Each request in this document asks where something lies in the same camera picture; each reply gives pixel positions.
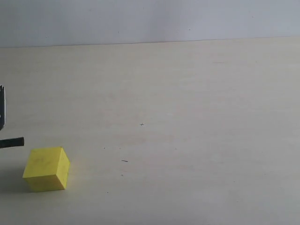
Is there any black and white marker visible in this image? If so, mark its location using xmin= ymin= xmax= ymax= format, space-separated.
xmin=0 ymin=137 xmax=24 ymax=149

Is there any yellow foam cube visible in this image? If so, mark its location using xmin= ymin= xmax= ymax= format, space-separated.
xmin=22 ymin=147 xmax=70 ymax=192

